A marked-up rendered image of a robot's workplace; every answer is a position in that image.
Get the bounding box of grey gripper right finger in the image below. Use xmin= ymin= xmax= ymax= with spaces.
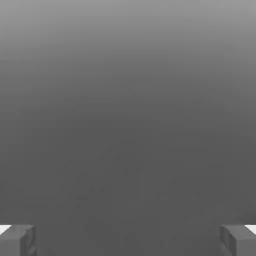
xmin=218 ymin=223 xmax=256 ymax=256

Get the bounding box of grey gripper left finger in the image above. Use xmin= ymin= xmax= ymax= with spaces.
xmin=0 ymin=223 xmax=38 ymax=256

